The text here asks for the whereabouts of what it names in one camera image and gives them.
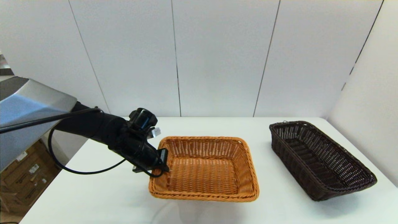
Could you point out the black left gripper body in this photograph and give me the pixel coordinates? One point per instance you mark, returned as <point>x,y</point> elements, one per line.
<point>140,149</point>

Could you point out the dark metal window ledge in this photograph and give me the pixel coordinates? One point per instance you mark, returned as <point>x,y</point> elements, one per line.
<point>4,70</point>

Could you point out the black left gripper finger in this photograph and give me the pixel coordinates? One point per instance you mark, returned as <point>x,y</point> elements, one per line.
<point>165,168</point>

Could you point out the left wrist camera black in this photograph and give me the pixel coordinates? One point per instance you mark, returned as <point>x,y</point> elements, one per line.
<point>143,119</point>

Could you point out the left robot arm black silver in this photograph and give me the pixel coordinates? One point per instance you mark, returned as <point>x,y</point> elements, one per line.
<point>31,105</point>

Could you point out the dark brown wicker basket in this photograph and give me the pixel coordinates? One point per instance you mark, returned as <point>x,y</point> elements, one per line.
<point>314,161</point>

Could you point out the orange wicker basket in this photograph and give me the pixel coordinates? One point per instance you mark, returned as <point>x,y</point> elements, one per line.
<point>205,171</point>

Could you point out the cardboard box with white label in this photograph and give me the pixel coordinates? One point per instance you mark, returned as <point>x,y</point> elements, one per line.
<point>23,157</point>
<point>21,199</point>
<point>21,174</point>

